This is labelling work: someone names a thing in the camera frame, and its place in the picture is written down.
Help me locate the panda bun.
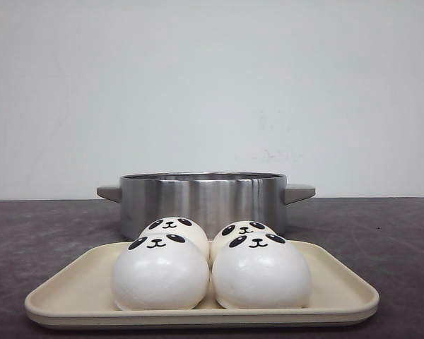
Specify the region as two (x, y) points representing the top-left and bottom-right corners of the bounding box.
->
(139, 216), (210, 262)
(111, 233), (210, 310)
(212, 232), (312, 309)
(210, 220), (276, 262)

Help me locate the stainless steel steamer pot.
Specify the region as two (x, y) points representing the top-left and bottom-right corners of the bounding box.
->
(97, 172), (316, 239)

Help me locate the cream rectangular plastic tray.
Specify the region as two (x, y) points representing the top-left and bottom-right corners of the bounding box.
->
(25, 241), (379, 330)

